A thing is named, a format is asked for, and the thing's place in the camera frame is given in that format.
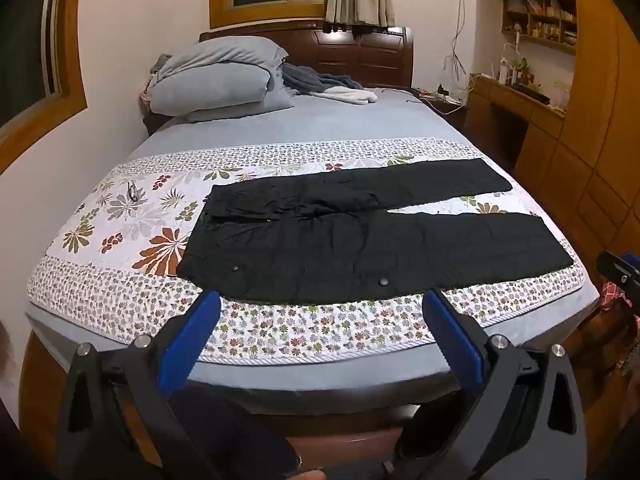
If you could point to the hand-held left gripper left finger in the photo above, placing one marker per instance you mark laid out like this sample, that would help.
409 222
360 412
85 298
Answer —
192 330

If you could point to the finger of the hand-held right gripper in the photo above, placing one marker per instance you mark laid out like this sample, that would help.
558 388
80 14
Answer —
620 272

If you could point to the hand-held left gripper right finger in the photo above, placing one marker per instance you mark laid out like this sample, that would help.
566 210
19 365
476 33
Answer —
452 335

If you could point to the black pants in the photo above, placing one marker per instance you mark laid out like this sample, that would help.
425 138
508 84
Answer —
325 255

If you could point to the red checked cloth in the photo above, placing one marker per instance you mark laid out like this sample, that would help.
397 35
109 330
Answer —
611 296

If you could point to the floral quilt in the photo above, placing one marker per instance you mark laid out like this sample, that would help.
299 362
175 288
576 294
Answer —
125 220

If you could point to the eyeglasses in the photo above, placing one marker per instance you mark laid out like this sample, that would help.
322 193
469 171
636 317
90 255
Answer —
133 192

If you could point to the wooden desk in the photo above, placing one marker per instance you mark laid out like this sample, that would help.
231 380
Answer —
515 110

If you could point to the black keyboard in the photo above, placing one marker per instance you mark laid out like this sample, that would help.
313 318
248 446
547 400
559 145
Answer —
531 92

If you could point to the dark nightstand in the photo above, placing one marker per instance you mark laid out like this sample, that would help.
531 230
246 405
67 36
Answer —
450 112

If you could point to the white bottle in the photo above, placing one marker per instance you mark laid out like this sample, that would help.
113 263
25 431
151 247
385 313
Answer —
502 71

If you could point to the bed with grey sheet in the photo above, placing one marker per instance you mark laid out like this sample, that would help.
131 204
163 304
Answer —
360 120

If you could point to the white power strip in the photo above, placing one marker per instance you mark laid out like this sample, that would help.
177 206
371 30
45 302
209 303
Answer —
445 96

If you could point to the grey folded duvet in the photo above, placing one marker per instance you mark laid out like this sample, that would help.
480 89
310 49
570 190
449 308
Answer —
215 80

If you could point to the white cloth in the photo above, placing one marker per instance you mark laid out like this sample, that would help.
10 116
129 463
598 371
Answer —
350 95

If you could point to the grey folded cloth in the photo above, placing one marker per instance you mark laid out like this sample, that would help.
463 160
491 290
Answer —
159 64

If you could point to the grey and white clothes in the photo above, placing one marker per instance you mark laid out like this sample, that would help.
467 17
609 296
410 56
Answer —
305 80

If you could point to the dark wooden headboard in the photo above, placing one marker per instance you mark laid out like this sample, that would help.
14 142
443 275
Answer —
360 55

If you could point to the wooden wall shelf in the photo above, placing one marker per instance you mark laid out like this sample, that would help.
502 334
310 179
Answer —
540 15

